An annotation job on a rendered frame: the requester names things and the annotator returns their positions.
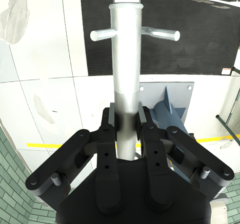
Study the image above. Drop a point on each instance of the green and white frame stand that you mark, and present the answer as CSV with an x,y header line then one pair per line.
x,y
229,119

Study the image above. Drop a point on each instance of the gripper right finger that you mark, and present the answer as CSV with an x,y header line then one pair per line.
x,y
155,171

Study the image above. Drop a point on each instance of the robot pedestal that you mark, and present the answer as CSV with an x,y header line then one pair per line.
x,y
168,113

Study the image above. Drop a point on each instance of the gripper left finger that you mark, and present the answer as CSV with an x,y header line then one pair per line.
x,y
106,171

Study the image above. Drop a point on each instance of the black ribbed rubber mat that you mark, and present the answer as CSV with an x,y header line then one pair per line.
x,y
187,21

